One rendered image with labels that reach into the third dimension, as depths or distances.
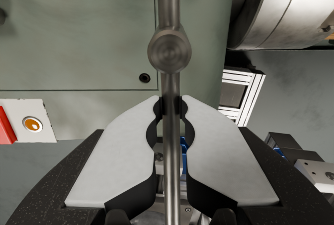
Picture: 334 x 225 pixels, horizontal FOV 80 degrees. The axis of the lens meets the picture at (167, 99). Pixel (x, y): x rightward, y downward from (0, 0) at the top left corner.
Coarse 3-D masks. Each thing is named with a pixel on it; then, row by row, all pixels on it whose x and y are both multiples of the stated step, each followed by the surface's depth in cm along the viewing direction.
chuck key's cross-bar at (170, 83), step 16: (160, 0) 10; (176, 0) 10; (160, 16) 11; (176, 16) 11; (176, 80) 12; (176, 96) 13; (176, 112) 13; (176, 128) 13; (176, 144) 14; (176, 160) 14; (176, 176) 14; (176, 192) 14; (176, 208) 15; (176, 224) 15
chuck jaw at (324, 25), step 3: (333, 9) 26; (333, 12) 26; (330, 15) 27; (333, 15) 27; (327, 18) 27; (330, 18) 27; (333, 18) 27; (324, 21) 28; (327, 21) 28; (330, 21) 28; (333, 21) 28; (321, 24) 28; (324, 24) 28; (327, 24) 28; (330, 24) 28; (333, 24) 28; (321, 27) 28; (324, 27) 28
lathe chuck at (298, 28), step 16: (304, 0) 24; (320, 0) 24; (288, 16) 26; (304, 16) 26; (320, 16) 26; (272, 32) 29; (288, 32) 29; (304, 32) 29; (320, 32) 29; (256, 48) 35; (272, 48) 35; (288, 48) 35
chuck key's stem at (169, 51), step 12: (180, 24) 14; (156, 36) 10; (168, 36) 9; (180, 36) 9; (156, 48) 10; (168, 48) 10; (180, 48) 10; (156, 60) 10; (168, 60) 10; (180, 60) 10; (168, 72) 10
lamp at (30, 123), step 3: (27, 120) 29; (30, 120) 29; (33, 120) 29; (27, 123) 29; (30, 123) 29; (33, 123) 29; (36, 123) 29; (27, 126) 29; (30, 126) 29; (33, 126) 29; (36, 126) 29; (39, 126) 29; (30, 129) 30; (33, 129) 29; (36, 129) 29
